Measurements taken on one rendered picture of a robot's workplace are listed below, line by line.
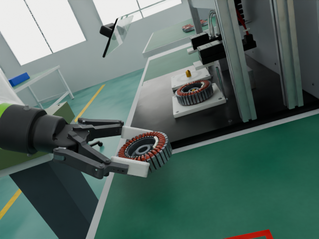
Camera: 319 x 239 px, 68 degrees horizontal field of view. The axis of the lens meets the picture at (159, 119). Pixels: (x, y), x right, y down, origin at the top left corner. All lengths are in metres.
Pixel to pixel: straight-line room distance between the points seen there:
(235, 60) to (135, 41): 5.03
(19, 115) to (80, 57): 5.37
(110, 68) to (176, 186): 5.32
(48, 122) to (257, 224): 0.39
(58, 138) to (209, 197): 0.30
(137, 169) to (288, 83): 0.35
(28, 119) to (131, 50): 5.10
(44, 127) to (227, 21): 0.40
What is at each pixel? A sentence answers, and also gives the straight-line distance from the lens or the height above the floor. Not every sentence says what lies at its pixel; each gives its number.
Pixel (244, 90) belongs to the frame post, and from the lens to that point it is 0.54.
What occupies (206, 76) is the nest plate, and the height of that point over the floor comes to 0.78.
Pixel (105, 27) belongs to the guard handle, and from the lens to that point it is 0.57.
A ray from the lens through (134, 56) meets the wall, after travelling 5.55.
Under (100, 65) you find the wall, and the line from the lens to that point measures 5.75.
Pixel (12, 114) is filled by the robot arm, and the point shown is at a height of 0.98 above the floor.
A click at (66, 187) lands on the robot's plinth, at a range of 1.14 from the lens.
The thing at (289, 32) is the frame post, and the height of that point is 0.93.
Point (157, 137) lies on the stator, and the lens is 0.49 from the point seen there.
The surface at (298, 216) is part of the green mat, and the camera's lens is 0.39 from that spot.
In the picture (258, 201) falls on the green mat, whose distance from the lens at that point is 0.41.
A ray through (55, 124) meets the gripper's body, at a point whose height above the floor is 0.93.
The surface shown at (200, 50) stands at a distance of 0.67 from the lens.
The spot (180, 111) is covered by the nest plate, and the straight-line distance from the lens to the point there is 0.68.
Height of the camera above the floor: 1.05
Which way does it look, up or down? 24 degrees down
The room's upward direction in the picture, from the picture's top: 21 degrees counter-clockwise
